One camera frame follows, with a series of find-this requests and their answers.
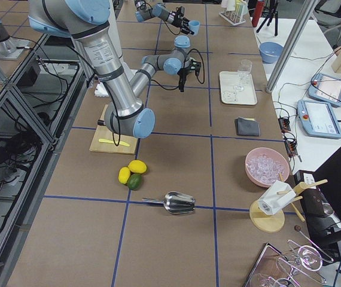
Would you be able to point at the white carton on stand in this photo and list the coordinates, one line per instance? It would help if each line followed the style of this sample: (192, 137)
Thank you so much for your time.
(276, 197)

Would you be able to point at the wooden cutting board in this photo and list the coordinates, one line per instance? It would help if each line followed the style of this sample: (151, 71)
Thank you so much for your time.
(104, 132)

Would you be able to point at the yellow lemon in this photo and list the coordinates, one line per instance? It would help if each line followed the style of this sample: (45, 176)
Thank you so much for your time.
(124, 175)
(137, 166)

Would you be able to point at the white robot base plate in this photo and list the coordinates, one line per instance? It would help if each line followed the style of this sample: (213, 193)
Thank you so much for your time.
(100, 91)

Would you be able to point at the pink bowl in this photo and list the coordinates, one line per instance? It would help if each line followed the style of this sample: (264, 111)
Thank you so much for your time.
(271, 153)

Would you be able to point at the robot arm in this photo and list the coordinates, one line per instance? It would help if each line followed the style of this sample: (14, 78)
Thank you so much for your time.
(144, 12)
(88, 22)

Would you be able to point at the yellow plastic knife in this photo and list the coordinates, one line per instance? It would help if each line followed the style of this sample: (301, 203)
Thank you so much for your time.
(108, 141)

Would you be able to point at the clear wine glass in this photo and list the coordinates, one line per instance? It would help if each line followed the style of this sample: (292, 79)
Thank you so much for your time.
(243, 72)

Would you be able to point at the black tripod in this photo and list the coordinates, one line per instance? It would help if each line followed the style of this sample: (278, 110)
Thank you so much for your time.
(272, 15)

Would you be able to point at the metal tray with glasses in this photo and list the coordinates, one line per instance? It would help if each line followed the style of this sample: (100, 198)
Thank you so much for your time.
(299, 265)

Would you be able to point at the ice cubes pile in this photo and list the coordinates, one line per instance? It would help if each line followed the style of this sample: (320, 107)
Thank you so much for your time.
(266, 170)

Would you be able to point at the blue teach pendant far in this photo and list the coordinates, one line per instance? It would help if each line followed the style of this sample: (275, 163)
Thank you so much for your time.
(325, 88)

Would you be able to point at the white bear serving tray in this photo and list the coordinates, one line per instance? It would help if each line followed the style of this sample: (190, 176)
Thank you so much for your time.
(234, 93)

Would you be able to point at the metal ice scoop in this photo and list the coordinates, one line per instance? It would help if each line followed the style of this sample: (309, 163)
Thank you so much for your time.
(175, 203)

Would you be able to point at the blue teach pendant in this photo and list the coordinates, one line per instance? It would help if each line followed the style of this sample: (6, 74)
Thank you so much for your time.
(325, 88)
(318, 119)

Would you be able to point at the light blue plastic cup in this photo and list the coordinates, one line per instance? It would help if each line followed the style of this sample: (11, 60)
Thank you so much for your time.
(193, 26)

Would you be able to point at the folded grey cloth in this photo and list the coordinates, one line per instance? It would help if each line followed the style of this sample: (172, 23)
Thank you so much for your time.
(246, 127)

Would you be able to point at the blue teach pendant near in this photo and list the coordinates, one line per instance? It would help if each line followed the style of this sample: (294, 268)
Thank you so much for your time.
(318, 119)

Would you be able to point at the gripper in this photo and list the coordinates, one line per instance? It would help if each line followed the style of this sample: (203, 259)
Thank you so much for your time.
(183, 73)
(179, 20)

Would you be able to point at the blue bowl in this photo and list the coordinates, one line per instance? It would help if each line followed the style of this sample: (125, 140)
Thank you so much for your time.
(270, 52)

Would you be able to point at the white wire dish rack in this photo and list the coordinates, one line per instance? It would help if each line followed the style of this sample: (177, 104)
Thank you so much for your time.
(234, 11)

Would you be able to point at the green lime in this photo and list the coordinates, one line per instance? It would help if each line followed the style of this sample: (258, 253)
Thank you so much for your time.
(135, 181)

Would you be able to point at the wooden cup stand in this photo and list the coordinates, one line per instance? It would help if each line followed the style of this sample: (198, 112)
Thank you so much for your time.
(274, 223)

